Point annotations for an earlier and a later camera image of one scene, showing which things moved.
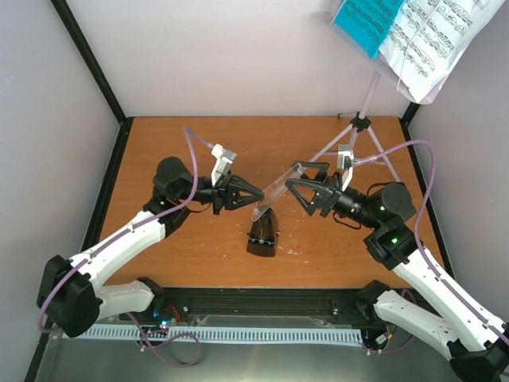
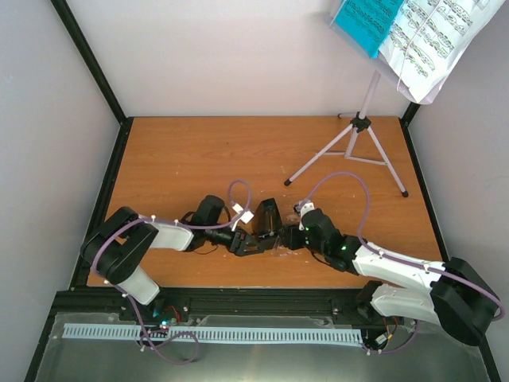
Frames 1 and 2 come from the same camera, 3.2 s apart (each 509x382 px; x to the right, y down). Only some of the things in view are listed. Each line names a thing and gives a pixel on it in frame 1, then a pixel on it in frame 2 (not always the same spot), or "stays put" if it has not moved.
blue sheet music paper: [367, 23] stays put
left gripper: [222, 196] to [235, 247]
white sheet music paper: [425, 38] stays put
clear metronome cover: [274, 192] to [289, 243]
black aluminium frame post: [408, 116] stays put
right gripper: [326, 193] to [289, 239]
